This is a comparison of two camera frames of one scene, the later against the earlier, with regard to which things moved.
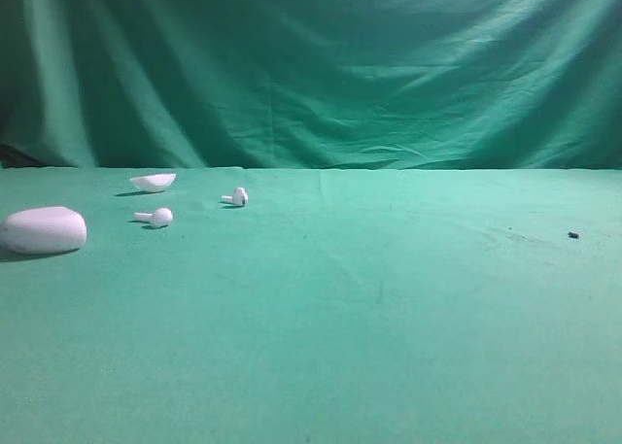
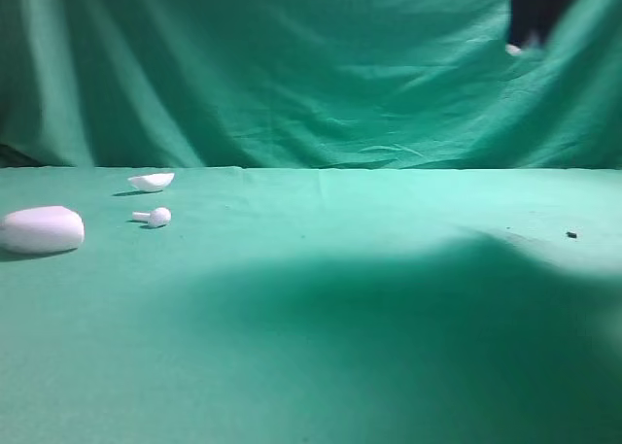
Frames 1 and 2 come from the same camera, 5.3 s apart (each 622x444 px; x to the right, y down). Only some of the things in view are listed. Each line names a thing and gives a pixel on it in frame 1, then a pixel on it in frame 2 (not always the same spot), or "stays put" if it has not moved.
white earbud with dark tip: x=240 y=197 -> x=512 y=50
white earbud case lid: x=154 y=182 stays put
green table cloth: x=338 y=305 stays put
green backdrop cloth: x=311 y=73 stays put
